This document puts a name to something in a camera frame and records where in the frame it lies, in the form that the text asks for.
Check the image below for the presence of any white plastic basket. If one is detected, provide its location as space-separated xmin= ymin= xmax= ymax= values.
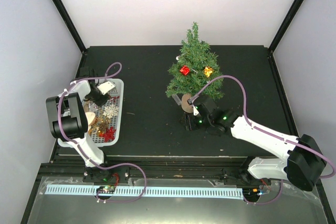
xmin=83 ymin=77 xmax=124 ymax=147

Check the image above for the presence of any silver star ornament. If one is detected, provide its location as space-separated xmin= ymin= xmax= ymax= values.
xmin=88 ymin=103 xmax=100 ymax=113

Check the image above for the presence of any white snowflake ornament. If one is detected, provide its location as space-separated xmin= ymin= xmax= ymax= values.
xmin=103 ymin=104 xmax=119 ymax=118

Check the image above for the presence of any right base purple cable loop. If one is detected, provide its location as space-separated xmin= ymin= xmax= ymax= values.
xmin=243 ymin=179 xmax=284 ymax=206

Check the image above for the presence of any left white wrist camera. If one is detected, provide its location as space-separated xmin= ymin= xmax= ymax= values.
xmin=97 ymin=81 xmax=116 ymax=95

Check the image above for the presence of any red snowflake ornament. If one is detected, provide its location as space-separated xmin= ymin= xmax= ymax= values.
xmin=99 ymin=126 xmax=116 ymax=143

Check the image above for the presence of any small green christmas tree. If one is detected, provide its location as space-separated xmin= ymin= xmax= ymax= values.
xmin=165 ymin=22 xmax=224 ymax=100

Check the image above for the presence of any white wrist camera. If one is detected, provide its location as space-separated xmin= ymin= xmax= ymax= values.
xmin=187 ymin=97 xmax=199 ymax=116
xmin=97 ymin=81 xmax=116 ymax=95

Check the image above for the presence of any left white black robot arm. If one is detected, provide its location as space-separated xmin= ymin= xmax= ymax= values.
xmin=46 ymin=67 xmax=113 ymax=182

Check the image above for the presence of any wooden slice ornament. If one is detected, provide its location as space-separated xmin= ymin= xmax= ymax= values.
xmin=85 ymin=111 xmax=97 ymax=132

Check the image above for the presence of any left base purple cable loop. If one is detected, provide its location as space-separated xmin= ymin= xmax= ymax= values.
xmin=94 ymin=162 xmax=148 ymax=204

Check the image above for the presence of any gold gift box ornament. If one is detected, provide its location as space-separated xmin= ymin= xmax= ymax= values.
xmin=203 ymin=66 xmax=214 ymax=78

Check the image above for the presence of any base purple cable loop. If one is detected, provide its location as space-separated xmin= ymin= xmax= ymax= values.
xmin=94 ymin=162 xmax=148 ymax=204
xmin=243 ymin=179 xmax=284 ymax=206

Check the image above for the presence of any pine cone ornament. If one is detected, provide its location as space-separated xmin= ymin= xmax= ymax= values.
xmin=98 ymin=121 xmax=110 ymax=132

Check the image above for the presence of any terracotta tree pot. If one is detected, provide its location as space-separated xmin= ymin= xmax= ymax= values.
xmin=181 ymin=93 xmax=193 ymax=113

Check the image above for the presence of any light blue slotted cable duct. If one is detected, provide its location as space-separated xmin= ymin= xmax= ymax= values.
xmin=45 ymin=185 xmax=244 ymax=200

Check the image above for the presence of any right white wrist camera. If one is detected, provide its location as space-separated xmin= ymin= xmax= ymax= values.
xmin=187 ymin=97 xmax=199 ymax=116

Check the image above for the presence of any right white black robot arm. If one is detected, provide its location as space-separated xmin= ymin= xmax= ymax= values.
xmin=181 ymin=94 xmax=327 ymax=191

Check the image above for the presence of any red gift box ornament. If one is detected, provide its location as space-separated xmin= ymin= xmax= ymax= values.
xmin=180 ymin=65 xmax=190 ymax=76

